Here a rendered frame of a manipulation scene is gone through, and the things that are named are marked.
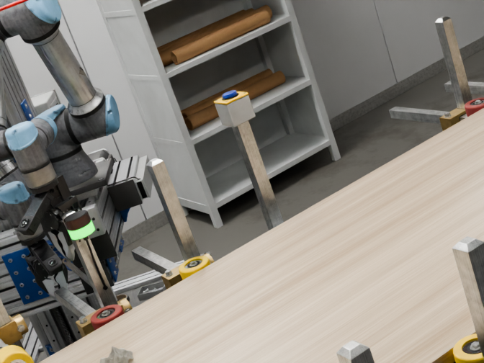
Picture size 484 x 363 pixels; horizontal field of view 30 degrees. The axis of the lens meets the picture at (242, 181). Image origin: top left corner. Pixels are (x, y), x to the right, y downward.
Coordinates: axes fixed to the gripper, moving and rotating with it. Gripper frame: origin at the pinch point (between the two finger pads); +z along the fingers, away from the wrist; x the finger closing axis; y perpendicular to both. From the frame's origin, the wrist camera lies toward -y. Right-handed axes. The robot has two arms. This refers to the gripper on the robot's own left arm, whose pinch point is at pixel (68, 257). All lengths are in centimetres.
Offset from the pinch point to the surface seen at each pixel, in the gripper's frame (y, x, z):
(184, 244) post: 21.7, -18.3, 8.3
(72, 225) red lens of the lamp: -4.4, -14.2, -11.7
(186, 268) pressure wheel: 14.1, -24.8, 10.6
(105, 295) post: -1.0, -9.9, 9.9
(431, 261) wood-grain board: 23, -89, 11
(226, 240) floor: 180, 140, 101
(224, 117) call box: 45, -24, -17
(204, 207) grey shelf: 194, 162, 88
